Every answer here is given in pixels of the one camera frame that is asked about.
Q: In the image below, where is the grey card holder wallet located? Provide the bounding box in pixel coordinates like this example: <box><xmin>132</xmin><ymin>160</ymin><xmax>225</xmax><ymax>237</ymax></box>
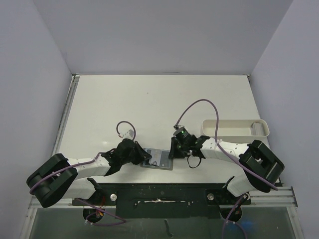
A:
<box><xmin>141</xmin><ymin>150</ymin><xmax>173</xmax><ymax>170</ymax></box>

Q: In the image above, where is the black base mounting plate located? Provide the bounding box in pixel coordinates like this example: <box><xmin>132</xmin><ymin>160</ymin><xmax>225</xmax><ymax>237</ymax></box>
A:
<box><xmin>72</xmin><ymin>183</ymin><xmax>238</xmax><ymax>219</ymax></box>

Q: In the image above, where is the aluminium rail frame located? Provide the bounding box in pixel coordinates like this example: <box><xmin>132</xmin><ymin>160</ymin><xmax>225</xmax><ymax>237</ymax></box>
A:
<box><xmin>19</xmin><ymin>73</ymin><xmax>299</xmax><ymax>215</ymax></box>

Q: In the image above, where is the silver VIP credit card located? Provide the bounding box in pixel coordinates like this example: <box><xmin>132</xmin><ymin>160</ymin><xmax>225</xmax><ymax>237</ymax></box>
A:
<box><xmin>144</xmin><ymin>148</ymin><xmax>162</xmax><ymax>166</ymax></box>

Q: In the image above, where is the white plastic tray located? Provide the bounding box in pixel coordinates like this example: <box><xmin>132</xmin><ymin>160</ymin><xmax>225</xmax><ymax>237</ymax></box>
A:
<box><xmin>201</xmin><ymin>119</ymin><xmax>270</xmax><ymax>137</ymax></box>

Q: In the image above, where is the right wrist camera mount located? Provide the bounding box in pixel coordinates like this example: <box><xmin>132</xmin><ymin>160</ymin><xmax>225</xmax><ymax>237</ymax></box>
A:
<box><xmin>173</xmin><ymin>124</ymin><xmax>184</xmax><ymax>129</ymax></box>

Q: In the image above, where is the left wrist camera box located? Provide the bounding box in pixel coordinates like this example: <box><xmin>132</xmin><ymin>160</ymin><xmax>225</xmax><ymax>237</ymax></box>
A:
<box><xmin>119</xmin><ymin>129</ymin><xmax>135</xmax><ymax>140</ymax></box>

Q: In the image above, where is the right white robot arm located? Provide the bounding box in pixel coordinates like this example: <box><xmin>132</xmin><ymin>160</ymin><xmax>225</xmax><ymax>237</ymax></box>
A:
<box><xmin>168</xmin><ymin>127</ymin><xmax>285</xmax><ymax>204</ymax></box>

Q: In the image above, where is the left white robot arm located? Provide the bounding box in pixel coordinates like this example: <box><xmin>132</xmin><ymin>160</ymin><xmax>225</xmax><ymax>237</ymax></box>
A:
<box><xmin>26</xmin><ymin>138</ymin><xmax>152</xmax><ymax>208</ymax></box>

